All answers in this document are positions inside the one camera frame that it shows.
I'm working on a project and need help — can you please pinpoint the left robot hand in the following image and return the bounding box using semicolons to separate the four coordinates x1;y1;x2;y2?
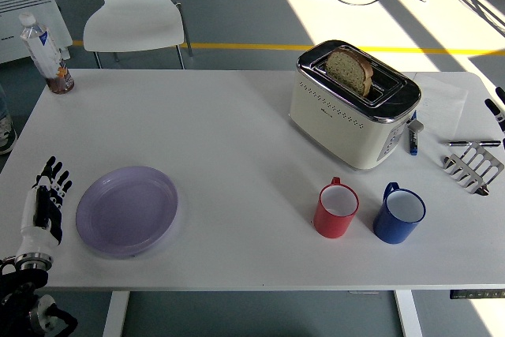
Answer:
15;155;74;256

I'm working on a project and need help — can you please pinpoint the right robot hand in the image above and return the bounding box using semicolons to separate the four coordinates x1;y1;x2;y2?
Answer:
484;86;505;148

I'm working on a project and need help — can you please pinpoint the purple plate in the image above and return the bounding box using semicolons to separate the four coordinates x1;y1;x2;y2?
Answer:
75;166;179;256

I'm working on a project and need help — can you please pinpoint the bread slice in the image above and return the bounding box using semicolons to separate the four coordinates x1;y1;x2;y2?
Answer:
324;47;374;97

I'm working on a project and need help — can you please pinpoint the black ballpoint pen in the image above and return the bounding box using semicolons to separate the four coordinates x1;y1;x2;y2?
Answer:
442;139;502;148

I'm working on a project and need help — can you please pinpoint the white paper sheet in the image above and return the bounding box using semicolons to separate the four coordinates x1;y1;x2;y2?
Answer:
410;72;469;139

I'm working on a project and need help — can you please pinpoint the metal toast rack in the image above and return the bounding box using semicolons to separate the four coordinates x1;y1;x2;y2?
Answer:
440;143;505;197

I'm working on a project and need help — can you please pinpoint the person's shoe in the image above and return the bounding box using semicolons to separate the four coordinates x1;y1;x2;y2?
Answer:
0;115;19;155

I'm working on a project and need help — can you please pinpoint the blue marker pen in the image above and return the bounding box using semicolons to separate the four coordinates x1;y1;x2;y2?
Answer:
408;110;420;156

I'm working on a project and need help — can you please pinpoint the white table leg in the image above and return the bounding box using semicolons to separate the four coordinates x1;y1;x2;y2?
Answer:
393;290;424;337
102;291;131;337

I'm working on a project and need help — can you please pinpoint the blue mug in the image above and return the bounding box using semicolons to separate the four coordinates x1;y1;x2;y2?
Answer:
372;182;428;245

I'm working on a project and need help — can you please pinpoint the cream toaster with chrome top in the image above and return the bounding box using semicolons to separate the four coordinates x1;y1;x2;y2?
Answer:
289;39;425;172

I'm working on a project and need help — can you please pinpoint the clear plastic drink bottle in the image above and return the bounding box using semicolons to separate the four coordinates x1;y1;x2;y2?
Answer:
18;12;76;95

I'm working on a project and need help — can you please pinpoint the black table control panel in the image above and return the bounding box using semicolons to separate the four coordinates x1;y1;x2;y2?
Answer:
449;289;505;300

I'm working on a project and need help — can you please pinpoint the red mug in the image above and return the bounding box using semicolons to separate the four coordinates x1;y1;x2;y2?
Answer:
313;177;361;240

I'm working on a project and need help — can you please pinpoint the white panel heater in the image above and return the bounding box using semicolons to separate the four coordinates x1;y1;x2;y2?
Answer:
0;0;74;65

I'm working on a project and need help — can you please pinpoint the white chair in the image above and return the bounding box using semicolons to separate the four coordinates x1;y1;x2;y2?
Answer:
82;0;194;70

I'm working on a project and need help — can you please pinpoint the yellow floor tape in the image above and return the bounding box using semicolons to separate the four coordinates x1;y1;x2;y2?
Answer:
73;39;505;57

